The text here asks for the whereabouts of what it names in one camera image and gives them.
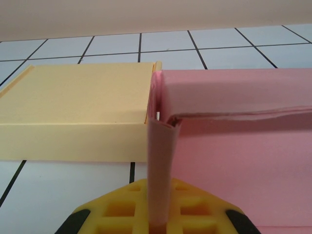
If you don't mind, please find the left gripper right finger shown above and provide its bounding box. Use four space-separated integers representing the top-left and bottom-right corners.
168 177 261 234

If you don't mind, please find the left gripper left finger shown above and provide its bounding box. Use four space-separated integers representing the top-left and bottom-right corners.
56 179 149 234

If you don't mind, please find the pink paper box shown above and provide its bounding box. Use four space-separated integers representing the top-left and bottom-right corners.
146 68 312 234

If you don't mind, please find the yellow paper box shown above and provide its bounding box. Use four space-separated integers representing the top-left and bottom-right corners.
0 60 163 163

